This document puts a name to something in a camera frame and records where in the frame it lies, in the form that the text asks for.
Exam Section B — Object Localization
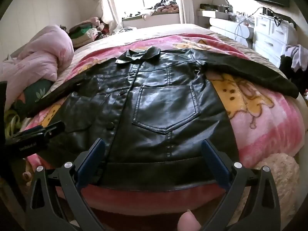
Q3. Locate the pile of folded clothes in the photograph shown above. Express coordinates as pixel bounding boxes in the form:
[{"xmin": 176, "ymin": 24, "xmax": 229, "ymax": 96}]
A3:
[{"xmin": 60, "ymin": 17, "xmax": 121, "ymax": 49}]

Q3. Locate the green leaf-print pillow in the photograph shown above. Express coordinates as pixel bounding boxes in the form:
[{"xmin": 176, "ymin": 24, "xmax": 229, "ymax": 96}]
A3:
[{"xmin": 12, "ymin": 78, "xmax": 54, "ymax": 111}]

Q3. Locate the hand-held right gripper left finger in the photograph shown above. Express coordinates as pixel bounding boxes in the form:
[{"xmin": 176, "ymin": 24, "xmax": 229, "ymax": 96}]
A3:
[{"xmin": 25, "ymin": 138, "xmax": 106, "ymax": 231}]

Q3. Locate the person's right hand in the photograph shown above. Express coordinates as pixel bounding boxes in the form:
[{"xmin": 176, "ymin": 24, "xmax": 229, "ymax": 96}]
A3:
[{"xmin": 177, "ymin": 210, "xmax": 202, "ymax": 231}]

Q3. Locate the white curtain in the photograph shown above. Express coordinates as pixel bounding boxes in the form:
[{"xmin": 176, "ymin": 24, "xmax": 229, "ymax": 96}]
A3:
[
  {"xmin": 97, "ymin": 0, "xmax": 126, "ymax": 33},
  {"xmin": 173, "ymin": 0, "xmax": 195, "ymax": 24}
]

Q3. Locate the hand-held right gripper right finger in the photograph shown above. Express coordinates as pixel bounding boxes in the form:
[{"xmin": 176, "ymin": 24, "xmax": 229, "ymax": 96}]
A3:
[{"xmin": 202, "ymin": 138, "xmax": 283, "ymax": 231}]

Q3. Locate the white dresser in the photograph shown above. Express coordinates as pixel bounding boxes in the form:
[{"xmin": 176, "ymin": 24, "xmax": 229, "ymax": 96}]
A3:
[{"xmin": 253, "ymin": 13, "xmax": 299, "ymax": 60}]

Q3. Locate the lavender cloth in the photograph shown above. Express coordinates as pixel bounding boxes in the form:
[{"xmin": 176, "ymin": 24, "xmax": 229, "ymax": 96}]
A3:
[{"xmin": 285, "ymin": 44, "xmax": 308, "ymax": 71}]

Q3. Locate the yellow-green cloth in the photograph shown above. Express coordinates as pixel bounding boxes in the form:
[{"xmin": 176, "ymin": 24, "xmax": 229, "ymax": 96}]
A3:
[{"xmin": 3, "ymin": 109, "xmax": 24, "ymax": 137}]

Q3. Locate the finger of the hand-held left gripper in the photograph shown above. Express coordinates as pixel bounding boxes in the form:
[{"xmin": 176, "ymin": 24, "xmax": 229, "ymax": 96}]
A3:
[{"xmin": 40, "ymin": 121, "xmax": 66, "ymax": 138}]

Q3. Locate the black storage box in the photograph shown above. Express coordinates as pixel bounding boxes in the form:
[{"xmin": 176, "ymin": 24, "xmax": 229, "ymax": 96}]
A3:
[{"xmin": 200, "ymin": 3, "xmax": 234, "ymax": 13}]

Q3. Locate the pink quilt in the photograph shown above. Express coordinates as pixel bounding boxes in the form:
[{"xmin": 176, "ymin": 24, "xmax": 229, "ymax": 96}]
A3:
[{"xmin": 0, "ymin": 25, "xmax": 75, "ymax": 111}]

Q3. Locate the white vanity desk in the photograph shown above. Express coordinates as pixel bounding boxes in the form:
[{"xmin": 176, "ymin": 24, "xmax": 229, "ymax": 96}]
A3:
[{"xmin": 197, "ymin": 10, "xmax": 255, "ymax": 46}]

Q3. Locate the dark cloth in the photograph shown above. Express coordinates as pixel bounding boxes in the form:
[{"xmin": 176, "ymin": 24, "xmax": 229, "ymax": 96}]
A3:
[{"xmin": 279, "ymin": 54, "xmax": 295, "ymax": 79}]

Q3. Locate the clothes heap on windowsill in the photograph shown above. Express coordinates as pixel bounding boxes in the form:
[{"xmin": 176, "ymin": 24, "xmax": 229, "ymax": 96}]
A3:
[{"xmin": 121, "ymin": 0, "xmax": 180, "ymax": 21}]

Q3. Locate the pink printed blanket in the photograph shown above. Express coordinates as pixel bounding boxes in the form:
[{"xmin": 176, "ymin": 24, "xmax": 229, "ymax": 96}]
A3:
[{"xmin": 23, "ymin": 34, "xmax": 305, "ymax": 212}]

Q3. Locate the black leather jacket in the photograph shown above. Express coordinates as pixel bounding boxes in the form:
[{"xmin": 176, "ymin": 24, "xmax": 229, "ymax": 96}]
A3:
[{"xmin": 25, "ymin": 47, "xmax": 300, "ymax": 193}]

